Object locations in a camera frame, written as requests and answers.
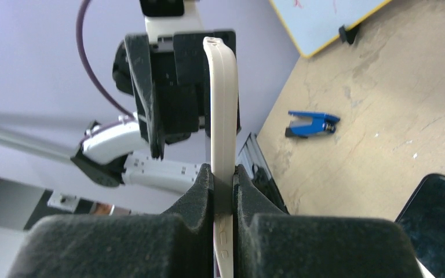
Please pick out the black phone case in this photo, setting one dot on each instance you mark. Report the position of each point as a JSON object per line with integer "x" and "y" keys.
{"x": 423, "y": 220}

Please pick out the yellow framed whiteboard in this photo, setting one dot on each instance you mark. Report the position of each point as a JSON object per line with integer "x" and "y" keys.
{"x": 313, "y": 25}

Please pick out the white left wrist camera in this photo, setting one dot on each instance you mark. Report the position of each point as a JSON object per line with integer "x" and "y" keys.
{"x": 166, "y": 18}

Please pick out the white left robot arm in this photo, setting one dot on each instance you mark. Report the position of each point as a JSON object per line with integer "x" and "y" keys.
{"x": 115, "y": 154}

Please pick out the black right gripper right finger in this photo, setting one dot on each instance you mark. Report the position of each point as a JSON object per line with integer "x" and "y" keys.
{"x": 271, "y": 243}

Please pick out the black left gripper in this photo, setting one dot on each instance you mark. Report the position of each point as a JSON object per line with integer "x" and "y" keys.
{"x": 176, "y": 88}

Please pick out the clear phone case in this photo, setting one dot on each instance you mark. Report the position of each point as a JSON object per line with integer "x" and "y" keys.
{"x": 223, "y": 71}

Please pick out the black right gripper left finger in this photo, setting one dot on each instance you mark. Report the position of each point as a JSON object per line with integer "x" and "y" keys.
{"x": 174, "y": 243}

